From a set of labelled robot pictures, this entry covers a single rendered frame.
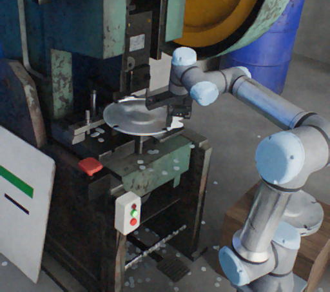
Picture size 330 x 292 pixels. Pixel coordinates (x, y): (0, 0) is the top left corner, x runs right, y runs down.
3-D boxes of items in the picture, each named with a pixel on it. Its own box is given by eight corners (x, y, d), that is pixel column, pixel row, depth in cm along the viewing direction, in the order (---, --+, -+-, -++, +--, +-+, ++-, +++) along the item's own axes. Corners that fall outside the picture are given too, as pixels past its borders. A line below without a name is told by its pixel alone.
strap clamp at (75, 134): (107, 130, 179) (107, 107, 174) (72, 144, 168) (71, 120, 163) (98, 124, 183) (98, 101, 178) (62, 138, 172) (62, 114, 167)
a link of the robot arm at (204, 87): (232, 84, 137) (212, 62, 143) (202, 90, 132) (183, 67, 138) (223, 103, 143) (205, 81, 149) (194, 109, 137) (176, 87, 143)
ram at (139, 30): (156, 86, 175) (162, 8, 160) (127, 96, 165) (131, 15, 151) (126, 71, 185) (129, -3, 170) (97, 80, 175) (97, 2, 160)
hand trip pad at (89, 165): (104, 183, 153) (104, 164, 149) (89, 190, 149) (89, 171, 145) (90, 173, 157) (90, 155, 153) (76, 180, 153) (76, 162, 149)
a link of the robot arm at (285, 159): (271, 278, 141) (340, 143, 108) (234, 298, 134) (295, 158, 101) (247, 249, 149) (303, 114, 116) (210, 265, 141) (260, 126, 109)
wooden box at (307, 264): (327, 269, 220) (347, 213, 203) (296, 321, 193) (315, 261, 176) (252, 229, 240) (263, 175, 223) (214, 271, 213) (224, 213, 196)
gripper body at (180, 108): (189, 121, 159) (194, 97, 150) (165, 120, 158) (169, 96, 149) (188, 106, 164) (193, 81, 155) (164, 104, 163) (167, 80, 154)
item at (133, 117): (87, 113, 174) (87, 111, 174) (142, 93, 193) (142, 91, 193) (139, 144, 158) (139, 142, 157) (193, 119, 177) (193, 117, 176)
